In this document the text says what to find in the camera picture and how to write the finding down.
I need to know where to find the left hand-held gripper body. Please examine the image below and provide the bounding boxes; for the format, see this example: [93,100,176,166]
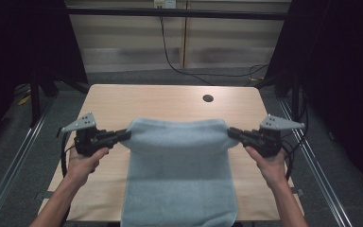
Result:
[60,112,121,158]

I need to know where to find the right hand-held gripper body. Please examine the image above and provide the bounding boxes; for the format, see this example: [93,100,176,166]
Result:
[242,113,306,158]

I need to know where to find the light blue towel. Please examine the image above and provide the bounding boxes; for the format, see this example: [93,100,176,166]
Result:
[120,117,240,227]

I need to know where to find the person's left hand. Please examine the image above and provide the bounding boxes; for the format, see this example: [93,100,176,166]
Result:
[65,146,111,187]

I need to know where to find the person's right hand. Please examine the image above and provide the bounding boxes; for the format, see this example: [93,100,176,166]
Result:
[245,145,289,190]

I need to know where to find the black metal stand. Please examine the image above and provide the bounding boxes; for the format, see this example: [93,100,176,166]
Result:
[290,71,301,122]
[27,72,43,129]

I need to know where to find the grey tape piece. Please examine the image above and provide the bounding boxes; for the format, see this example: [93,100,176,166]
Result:
[34,190,54,201]
[291,186,306,197]

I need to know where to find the yellow floor item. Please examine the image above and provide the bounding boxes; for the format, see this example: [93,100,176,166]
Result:
[16,94,32,107]

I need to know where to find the black curtain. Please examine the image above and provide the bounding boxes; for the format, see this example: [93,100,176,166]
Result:
[264,0,363,198]
[0,0,90,155]

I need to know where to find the black horizontal bar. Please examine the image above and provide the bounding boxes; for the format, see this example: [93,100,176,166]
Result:
[65,8,289,22]

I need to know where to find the right hand-held gripper cable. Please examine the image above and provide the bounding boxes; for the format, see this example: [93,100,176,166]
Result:
[280,138,298,183]

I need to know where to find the hand-held gripper cable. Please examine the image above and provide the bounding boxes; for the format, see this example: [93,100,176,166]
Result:
[56,127,78,180]
[280,138,298,183]

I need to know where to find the left hand-held gripper cable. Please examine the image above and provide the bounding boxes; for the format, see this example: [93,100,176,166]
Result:
[56,127,78,180]

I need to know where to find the black floor cables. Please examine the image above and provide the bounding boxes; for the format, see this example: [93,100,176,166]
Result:
[280,89,310,159]

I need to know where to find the aluminium floor rail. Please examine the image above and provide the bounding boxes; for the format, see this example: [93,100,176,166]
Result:
[0,94,57,227]
[278,98,354,227]

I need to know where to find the black hanging wall cable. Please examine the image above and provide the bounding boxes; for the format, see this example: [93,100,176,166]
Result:
[159,8,270,87]

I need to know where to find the white wall outlet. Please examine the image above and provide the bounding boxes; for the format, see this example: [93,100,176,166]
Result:
[153,0,178,9]

